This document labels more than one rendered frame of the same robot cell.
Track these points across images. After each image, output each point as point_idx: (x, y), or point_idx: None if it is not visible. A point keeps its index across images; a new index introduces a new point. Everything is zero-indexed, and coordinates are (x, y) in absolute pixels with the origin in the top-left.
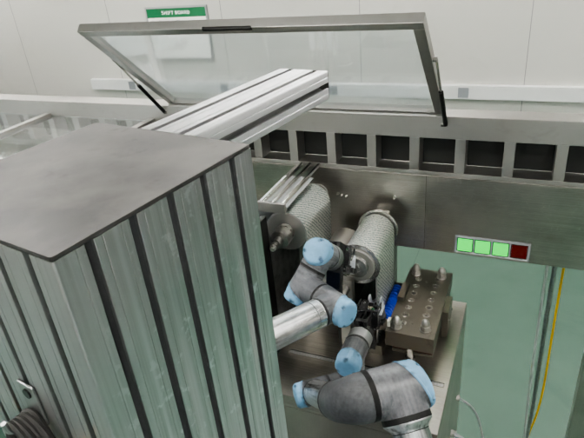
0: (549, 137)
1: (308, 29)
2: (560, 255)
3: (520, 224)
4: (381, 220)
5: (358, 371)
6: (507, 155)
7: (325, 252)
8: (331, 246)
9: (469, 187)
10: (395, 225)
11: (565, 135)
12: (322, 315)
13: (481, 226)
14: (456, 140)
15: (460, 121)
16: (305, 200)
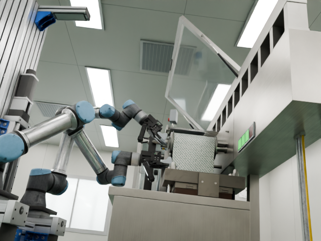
0: (255, 49)
1: (176, 48)
2: (262, 120)
3: (251, 111)
4: (208, 136)
5: (112, 155)
6: (248, 73)
7: (125, 101)
8: (132, 102)
9: (241, 103)
10: (216, 141)
11: (258, 42)
12: (98, 108)
13: (244, 125)
14: (240, 81)
15: (240, 70)
16: (187, 134)
